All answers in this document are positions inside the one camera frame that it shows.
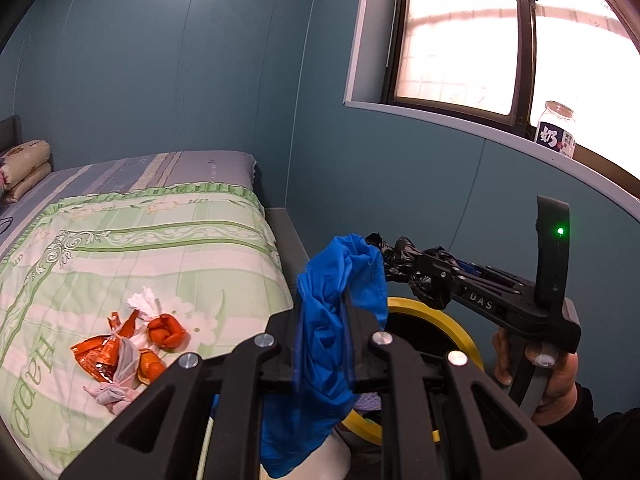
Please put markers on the black plastic bag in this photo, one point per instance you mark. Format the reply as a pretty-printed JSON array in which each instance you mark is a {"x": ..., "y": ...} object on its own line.
[{"x": 400, "y": 255}]

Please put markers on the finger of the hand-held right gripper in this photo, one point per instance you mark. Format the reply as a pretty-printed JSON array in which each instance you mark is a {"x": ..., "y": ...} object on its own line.
[
  {"x": 432, "y": 282},
  {"x": 475, "y": 271}
]

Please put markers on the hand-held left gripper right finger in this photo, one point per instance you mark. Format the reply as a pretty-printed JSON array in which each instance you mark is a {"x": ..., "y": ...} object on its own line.
[{"x": 365, "y": 355}]

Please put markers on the green floral blanket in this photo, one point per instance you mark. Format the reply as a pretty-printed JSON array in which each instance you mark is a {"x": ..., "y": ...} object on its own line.
[{"x": 150, "y": 260}]

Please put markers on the beige folded quilt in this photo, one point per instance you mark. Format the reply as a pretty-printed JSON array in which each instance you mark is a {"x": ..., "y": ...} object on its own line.
[{"x": 27, "y": 165}]

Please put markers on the person's right hand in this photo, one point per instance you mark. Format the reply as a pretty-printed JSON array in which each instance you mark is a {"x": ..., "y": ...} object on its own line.
[{"x": 560, "y": 385}]

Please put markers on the orange-red snack wrapper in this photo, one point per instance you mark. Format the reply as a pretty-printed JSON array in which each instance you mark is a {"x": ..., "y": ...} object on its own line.
[{"x": 97, "y": 355}]

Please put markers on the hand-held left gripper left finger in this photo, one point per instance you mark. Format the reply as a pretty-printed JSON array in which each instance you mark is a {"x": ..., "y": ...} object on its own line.
[{"x": 280, "y": 355}]

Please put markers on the grey tissue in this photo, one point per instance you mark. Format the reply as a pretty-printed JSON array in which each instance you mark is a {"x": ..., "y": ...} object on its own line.
[{"x": 120, "y": 382}]

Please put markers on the glass jar with blue label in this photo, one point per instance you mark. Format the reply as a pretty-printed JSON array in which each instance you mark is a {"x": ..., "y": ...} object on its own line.
[{"x": 555, "y": 132}]

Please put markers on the white tissue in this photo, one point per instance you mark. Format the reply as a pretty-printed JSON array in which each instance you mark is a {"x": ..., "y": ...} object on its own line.
[{"x": 145, "y": 302}]

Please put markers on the black bin with yellow rim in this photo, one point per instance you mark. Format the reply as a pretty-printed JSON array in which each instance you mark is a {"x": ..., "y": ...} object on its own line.
[{"x": 422, "y": 332}]

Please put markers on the curled orange peel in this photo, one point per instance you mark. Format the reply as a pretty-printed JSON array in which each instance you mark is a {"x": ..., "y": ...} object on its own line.
[{"x": 167, "y": 332}]

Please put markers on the lavender foam fruit net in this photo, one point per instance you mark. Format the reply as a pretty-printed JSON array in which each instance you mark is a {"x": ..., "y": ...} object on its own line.
[{"x": 369, "y": 402}]

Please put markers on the person's right forearm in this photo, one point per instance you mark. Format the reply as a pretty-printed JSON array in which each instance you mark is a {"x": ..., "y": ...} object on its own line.
[{"x": 610, "y": 440}]

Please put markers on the grey upholstered bed frame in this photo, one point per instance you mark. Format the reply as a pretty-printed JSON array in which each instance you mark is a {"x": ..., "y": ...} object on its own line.
[{"x": 287, "y": 240}]

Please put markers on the grey bed with headboard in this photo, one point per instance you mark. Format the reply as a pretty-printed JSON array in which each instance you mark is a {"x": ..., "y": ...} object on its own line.
[{"x": 100, "y": 175}]

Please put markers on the blue plastic bag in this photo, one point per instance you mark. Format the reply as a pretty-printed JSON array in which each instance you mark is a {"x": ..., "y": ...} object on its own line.
[{"x": 325, "y": 340}]

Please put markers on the brown framed window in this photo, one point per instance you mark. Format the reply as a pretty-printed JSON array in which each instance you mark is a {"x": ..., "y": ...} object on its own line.
[{"x": 460, "y": 50}]

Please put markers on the small orange peel piece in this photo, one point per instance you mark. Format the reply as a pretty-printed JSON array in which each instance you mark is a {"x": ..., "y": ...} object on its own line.
[{"x": 150, "y": 367}]

